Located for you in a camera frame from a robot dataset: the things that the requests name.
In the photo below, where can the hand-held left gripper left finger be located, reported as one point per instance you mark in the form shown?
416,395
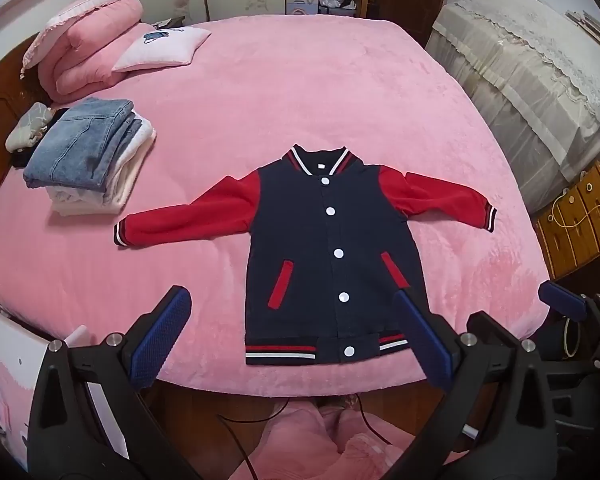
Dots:
167,330

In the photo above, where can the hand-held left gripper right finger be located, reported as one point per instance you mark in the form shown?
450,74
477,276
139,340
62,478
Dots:
425,340

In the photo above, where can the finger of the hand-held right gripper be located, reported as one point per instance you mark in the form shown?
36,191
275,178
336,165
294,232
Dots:
562,300

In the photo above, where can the navy and red varsity jacket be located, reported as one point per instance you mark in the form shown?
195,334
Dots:
330,260

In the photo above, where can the folded white clothes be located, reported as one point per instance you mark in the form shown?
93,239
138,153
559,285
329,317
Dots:
125,180

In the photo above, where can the wooden drawer cabinet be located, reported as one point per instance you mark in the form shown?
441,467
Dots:
580,240

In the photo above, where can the person's pink fleece pants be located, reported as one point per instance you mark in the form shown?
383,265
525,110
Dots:
310,440

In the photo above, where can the white pink bedside box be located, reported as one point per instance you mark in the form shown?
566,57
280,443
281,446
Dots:
0,360

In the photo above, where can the folded blue jeans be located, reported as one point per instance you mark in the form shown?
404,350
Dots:
80,145

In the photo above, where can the black cloth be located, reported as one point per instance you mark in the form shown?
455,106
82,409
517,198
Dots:
22,160

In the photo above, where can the lace covered furniture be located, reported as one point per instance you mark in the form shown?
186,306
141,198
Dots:
520,75

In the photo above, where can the grey floral cloth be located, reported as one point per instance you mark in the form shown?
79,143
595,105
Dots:
30,125

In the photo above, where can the pink bed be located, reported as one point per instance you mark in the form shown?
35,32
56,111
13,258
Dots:
330,85

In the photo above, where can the stack of books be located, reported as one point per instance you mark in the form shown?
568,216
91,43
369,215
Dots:
587,25

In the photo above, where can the white printed pillow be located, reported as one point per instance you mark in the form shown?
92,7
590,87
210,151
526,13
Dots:
165,50

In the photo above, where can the folded pink quilt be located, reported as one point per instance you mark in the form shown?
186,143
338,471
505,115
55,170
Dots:
95,45

